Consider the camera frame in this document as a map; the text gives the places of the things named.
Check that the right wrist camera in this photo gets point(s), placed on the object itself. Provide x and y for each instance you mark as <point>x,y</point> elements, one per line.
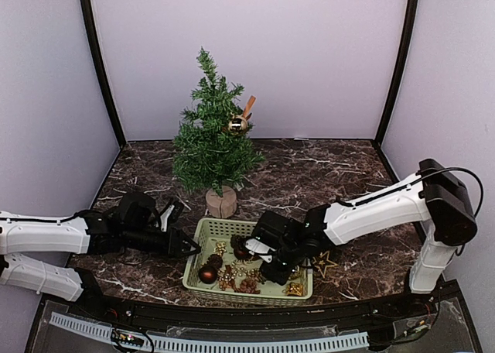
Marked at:
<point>253,247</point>

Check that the small green christmas tree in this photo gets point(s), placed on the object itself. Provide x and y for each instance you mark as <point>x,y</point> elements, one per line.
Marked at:
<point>208,156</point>

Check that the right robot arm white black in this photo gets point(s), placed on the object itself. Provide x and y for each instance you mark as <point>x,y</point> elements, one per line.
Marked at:
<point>433,195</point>

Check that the black corner frame post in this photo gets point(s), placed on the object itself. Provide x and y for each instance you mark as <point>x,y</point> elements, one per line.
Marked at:
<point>100,70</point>

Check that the brown ball ornament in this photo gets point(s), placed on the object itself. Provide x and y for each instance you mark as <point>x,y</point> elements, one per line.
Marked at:
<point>208,274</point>
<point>240,252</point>

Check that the black front table rail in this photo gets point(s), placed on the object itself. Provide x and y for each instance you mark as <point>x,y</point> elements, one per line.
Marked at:
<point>375,313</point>

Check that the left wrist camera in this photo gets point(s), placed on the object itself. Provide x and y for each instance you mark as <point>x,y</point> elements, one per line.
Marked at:
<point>170,214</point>

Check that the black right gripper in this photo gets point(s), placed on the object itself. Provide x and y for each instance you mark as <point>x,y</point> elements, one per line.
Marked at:
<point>280,278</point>

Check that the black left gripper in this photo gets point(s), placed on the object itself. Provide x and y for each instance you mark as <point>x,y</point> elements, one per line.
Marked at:
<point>175,242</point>

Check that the pine cone ornament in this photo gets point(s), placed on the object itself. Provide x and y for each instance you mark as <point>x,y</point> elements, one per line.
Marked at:
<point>215,261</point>
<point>249,286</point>
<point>237,241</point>

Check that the gold star ornament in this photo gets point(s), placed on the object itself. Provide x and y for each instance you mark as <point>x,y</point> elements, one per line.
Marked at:
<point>323,262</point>

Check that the brown ribbon bow ornament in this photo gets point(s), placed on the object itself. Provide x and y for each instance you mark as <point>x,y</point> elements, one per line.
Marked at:
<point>247,109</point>

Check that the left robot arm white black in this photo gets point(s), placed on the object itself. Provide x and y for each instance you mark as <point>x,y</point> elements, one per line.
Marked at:
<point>133,223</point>

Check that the cream perforated plastic basket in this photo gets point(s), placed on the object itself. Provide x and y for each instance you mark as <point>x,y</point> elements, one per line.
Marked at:
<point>213,235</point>

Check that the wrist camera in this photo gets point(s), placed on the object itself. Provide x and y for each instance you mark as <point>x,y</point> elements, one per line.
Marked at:
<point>170,214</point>
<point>253,247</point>

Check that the brown ball ornament front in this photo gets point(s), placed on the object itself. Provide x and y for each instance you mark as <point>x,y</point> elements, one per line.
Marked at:
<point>208,274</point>

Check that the white slotted cable duct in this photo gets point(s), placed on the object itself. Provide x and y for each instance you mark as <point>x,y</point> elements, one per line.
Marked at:
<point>133,341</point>

